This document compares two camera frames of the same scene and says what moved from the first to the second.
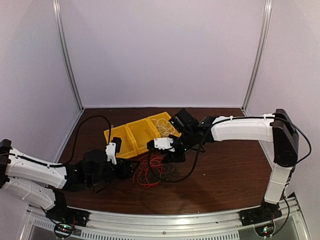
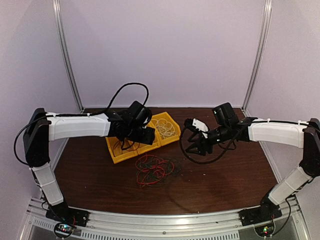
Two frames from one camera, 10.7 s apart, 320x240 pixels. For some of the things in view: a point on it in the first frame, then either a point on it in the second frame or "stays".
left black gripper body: (121, 174) to (134, 135)
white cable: (163, 127) stays
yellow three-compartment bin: (135, 136) stays
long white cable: (164, 128) stays
